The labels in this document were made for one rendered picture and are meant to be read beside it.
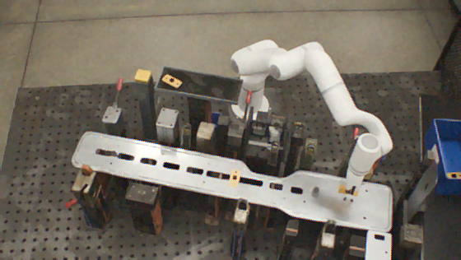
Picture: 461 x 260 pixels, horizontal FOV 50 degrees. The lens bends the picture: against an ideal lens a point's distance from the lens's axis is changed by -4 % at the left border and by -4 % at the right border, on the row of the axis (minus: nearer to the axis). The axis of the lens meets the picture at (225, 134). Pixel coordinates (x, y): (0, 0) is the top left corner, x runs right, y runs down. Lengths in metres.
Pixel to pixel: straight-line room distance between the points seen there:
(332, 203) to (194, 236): 0.64
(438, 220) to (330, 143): 0.77
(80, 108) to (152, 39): 1.47
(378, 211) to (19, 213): 1.63
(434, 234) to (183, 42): 2.62
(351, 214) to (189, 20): 2.61
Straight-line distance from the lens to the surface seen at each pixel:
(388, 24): 4.56
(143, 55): 4.04
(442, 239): 2.19
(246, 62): 2.27
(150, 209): 2.12
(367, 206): 2.18
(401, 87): 3.06
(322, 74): 1.85
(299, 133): 2.17
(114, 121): 2.29
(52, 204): 2.55
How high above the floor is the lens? 2.84
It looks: 54 degrees down
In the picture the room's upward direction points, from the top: 2 degrees clockwise
